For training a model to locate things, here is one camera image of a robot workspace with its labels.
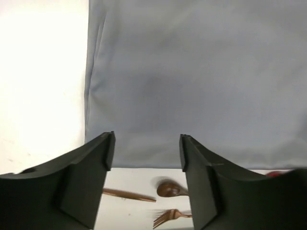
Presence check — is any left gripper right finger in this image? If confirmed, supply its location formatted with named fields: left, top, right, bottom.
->
left=179, top=135, right=307, bottom=230

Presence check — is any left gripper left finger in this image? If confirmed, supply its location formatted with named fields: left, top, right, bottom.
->
left=0, top=132, right=115, bottom=230

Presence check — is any copper fork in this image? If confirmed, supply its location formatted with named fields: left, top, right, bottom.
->
left=153, top=209, right=192, bottom=229

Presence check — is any copper spoon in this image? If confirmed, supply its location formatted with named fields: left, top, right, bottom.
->
left=156, top=181, right=189, bottom=197

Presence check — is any copper knife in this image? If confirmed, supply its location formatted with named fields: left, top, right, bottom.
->
left=103, top=188, right=156, bottom=203

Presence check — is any red mug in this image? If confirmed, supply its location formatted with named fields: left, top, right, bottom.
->
left=265, top=171, right=288, bottom=177

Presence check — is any grey cloth placemat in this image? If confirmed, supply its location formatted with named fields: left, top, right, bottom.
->
left=84, top=0, right=307, bottom=169

